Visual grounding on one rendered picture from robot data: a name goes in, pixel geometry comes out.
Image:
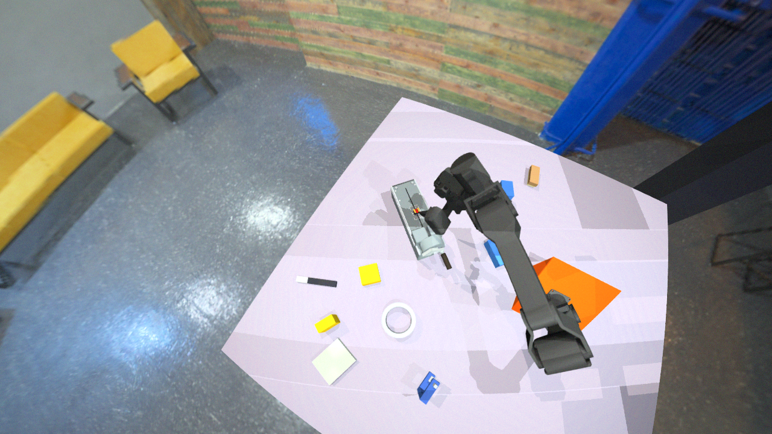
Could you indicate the blue block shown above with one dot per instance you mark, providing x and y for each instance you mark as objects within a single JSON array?
[
  {"x": 508, "y": 187},
  {"x": 493, "y": 253}
]

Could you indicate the blue c-clamp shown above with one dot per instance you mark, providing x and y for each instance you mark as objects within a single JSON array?
[{"x": 427, "y": 387}]

